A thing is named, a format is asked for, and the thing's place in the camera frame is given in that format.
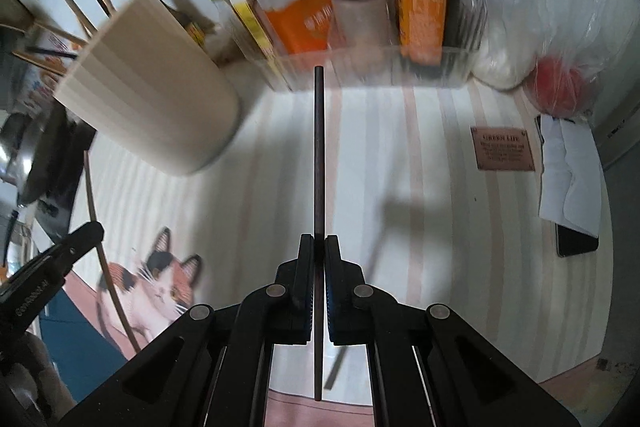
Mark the striped cat-print tablecloth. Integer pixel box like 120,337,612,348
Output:
30,74,617,427

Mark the yellow box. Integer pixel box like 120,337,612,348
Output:
226,0,293,90

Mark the white paper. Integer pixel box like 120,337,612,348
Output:
538,113,602,239

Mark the black induction cooker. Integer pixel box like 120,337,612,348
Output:
19,106,97,244

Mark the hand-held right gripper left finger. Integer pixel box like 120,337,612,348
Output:
57,233,315,427

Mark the red tomato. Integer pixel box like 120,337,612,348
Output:
524,56,597,116

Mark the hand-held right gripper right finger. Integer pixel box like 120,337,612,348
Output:
325,234,583,427

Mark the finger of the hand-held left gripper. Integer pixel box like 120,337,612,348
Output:
9,222,106,290

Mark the brown label patch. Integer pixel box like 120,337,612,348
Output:
470,125,537,172

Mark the person's left hand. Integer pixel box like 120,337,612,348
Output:
0,332,76,423

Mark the black phone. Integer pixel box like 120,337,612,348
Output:
554,221,601,259

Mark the clear jar with brown lid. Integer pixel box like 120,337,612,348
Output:
321,0,397,60

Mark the clear plastic bin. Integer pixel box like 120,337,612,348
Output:
224,0,490,94

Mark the steel pot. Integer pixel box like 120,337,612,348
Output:
0,111,67,208

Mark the dark chopstick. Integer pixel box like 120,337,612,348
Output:
311,66,325,403

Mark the beige utensil holder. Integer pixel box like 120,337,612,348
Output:
52,0,240,178

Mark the colourful printed box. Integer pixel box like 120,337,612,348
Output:
14,31,72,108

